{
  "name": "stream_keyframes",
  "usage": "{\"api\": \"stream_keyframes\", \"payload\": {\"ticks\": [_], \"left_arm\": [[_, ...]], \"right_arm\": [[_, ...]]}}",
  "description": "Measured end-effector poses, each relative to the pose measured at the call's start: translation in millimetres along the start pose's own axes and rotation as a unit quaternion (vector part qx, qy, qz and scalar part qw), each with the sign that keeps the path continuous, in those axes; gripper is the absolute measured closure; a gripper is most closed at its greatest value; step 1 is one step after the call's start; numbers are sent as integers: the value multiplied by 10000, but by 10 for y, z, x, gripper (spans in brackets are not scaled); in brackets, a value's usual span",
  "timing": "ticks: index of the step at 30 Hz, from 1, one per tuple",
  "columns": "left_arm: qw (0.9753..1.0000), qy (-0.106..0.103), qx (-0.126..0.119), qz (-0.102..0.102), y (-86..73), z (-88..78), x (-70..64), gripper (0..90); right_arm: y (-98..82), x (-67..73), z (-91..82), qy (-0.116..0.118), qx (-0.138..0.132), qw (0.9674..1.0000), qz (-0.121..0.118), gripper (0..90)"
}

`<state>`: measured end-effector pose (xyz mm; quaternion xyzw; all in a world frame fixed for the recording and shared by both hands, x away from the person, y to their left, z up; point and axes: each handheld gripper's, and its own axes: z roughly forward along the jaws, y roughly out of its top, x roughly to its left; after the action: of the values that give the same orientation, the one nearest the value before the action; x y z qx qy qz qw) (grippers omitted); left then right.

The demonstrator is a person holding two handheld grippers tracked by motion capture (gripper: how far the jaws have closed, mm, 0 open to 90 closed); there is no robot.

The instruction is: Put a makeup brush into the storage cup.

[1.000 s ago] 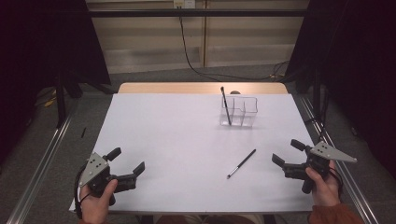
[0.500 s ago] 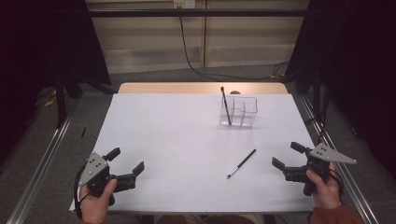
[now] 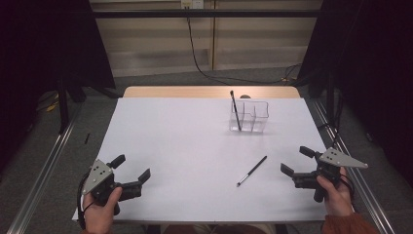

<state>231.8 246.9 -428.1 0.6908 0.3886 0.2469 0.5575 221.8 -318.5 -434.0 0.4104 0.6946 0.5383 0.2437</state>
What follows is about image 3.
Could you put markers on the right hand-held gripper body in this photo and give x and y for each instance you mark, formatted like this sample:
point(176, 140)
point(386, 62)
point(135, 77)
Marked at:
point(341, 160)

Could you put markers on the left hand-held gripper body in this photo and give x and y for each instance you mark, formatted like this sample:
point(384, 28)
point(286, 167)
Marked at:
point(97, 177)

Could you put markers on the clear plastic organizer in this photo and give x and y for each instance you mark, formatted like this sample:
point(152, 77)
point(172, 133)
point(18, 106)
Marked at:
point(256, 120)

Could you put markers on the black makeup brush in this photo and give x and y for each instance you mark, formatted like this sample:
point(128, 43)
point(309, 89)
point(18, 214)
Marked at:
point(236, 112)
point(252, 170)

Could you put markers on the person's right hand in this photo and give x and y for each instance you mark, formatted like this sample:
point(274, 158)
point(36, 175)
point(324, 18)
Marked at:
point(341, 198)

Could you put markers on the person's left hand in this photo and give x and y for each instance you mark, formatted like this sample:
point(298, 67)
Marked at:
point(99, 216)

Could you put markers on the small black floor object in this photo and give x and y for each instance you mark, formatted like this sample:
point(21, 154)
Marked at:
point(87, 138)

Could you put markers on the black metal stand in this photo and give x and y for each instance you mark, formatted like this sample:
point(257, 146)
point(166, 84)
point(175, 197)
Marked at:
point(330, 71)
point(62, 104)

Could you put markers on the black curtain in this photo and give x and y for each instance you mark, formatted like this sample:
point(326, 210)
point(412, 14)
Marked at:
point(42, 48)
point(373, 65)

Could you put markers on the black metal crossbar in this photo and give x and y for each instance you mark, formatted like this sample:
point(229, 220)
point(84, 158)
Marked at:
point(207, 13)

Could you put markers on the aluminium floor rail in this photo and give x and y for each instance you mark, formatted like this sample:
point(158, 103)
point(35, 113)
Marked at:
point(42, 172)
point(363, 182)

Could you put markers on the white wall outlet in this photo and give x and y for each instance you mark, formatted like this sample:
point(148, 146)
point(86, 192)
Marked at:
point(192, 4)

